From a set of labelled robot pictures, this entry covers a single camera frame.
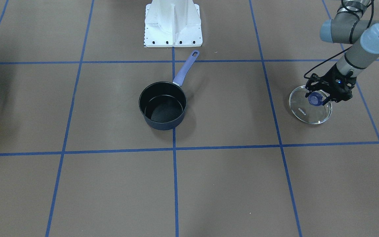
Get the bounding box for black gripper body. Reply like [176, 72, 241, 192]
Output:
[321, 65, 356, 101]

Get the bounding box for glass pot lid blue knob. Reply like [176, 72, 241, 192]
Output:
[288, 86, 332, 124]

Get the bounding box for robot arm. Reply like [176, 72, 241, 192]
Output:
[305, 0, 379, 105]

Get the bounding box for blue saucepan with handle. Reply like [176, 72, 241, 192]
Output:
[139, 50, 200, 131]

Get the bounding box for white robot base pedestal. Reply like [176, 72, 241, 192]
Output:
[143, 0, 203, 48]

